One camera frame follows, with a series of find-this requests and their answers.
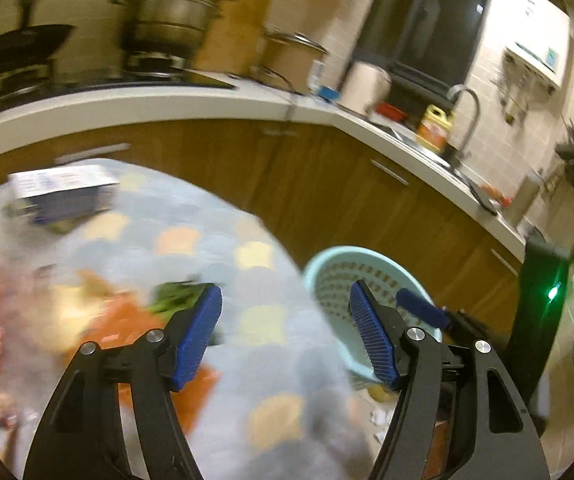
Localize white paper scrap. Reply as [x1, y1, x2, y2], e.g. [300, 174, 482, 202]
[369, 407, 396, 442]

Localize steel cup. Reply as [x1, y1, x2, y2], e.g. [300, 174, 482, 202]
[503, 174, 541, 229]

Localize tan food scrap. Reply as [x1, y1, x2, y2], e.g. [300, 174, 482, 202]
[49, 270, 118, 322]

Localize red container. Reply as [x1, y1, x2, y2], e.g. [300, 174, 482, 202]
[376, 102, 408, 122]

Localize wooden kitchen cabinet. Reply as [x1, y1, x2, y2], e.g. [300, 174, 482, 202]
[0, 119, 528, 312]

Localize black wok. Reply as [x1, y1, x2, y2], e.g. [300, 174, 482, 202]
[0, 0, 76, 77]

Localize white water heater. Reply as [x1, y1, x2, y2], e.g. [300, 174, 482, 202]
[503, 0, 574, 87]

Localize orange packet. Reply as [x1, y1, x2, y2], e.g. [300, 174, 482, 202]
[86, 294, 218, 407]

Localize dark window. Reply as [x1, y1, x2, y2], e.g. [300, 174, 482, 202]
[353, 0, 498, 102]

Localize orange vegetable piece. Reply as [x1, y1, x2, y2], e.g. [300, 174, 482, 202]
[481, 185, 512, 207]

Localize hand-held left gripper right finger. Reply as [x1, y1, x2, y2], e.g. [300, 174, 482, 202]
[349, 279, 552, 480]

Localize white kettle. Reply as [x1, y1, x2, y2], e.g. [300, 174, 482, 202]
[339, 59, 394, 117]

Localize steel steamer pot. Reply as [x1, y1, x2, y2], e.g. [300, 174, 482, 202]
[111, 0, 228, 60]

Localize metal faucet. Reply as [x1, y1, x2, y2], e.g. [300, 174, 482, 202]
[446, 85, 484, 162]

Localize light blue plastic basket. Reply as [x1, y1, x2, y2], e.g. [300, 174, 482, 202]
[303, 246, 448, 386]

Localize wooden cutting board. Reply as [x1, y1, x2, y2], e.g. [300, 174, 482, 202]
[192, 0, 272, 77]

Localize black gas stove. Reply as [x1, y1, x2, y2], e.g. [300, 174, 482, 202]
[0, 51, 238, 126]

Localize white and blue box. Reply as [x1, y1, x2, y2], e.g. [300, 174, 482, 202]
[8, 164, 122, 227]

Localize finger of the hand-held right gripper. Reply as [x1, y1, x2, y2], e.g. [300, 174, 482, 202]
[396, 287, 508, 357]

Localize green bok choy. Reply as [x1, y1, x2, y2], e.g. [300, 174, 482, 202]
[148, 281, 208, 317]

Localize yellow bottle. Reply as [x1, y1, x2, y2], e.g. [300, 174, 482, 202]
[417, 104, 456, 154]

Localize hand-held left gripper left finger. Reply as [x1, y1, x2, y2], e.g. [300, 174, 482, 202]
[23, 282, 224, 480]

